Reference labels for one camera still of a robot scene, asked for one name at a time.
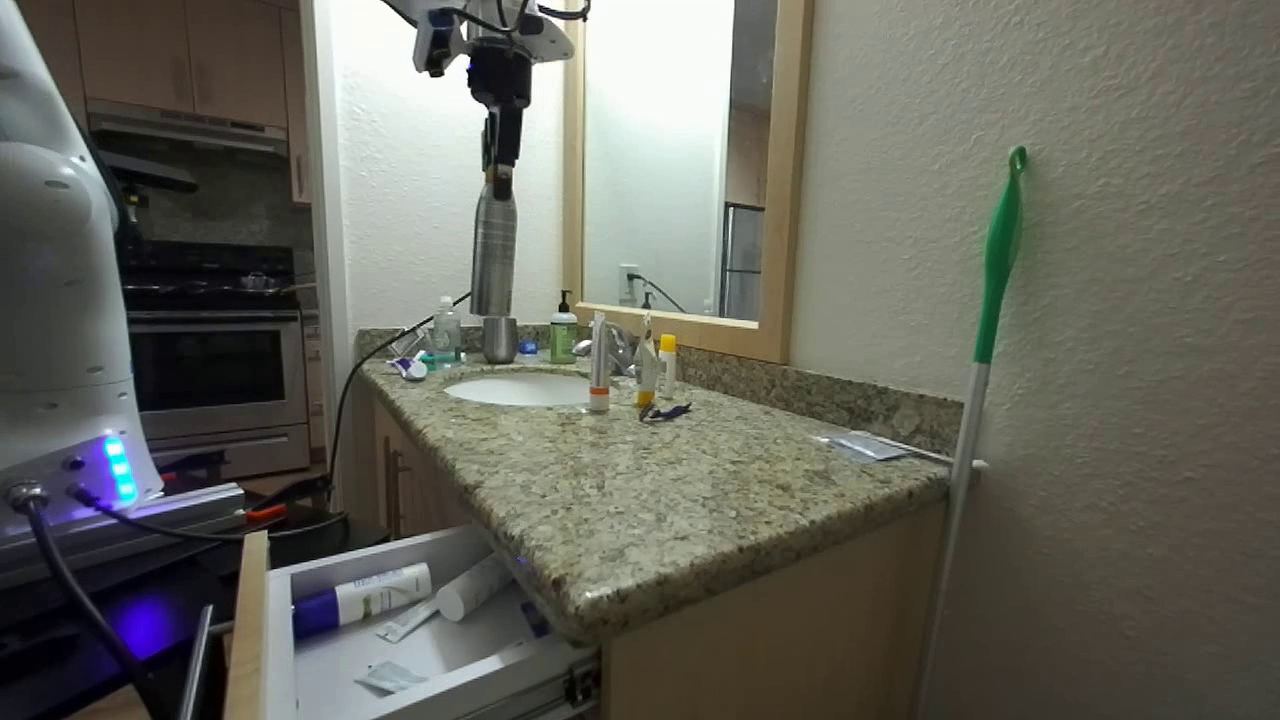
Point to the white orange sunscreen tube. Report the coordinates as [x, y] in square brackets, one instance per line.
[602, 358]

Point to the clear plastic bottle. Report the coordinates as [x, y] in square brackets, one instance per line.
[445, 335]

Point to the silver metal bottle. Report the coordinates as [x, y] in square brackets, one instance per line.
[495, 252]

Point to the kitchen oven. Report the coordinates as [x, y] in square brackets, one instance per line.
[217, 358]

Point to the green handled mop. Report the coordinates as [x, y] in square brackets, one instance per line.
[996, 268]

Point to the open white drawer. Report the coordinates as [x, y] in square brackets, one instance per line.
[412, 631]

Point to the green soap pump bottle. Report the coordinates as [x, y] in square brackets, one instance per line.
[562, 329]

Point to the wooden framed mirror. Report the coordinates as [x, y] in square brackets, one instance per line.
[686, 169]

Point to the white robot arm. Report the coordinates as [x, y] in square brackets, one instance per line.
[65, 364]

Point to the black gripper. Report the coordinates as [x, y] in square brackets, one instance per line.
[501, 86]

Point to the white tube yellow cap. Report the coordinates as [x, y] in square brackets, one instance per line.
[664, 353]

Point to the aluminium robot base mount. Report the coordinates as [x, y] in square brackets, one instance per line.
[97, 526]

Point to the wooden vanity cabinet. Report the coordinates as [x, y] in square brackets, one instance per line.
[724, 565]

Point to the blue grey razor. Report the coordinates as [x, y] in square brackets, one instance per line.
[664, 414]

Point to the white oval sink basin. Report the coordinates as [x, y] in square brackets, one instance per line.
[523, 388]

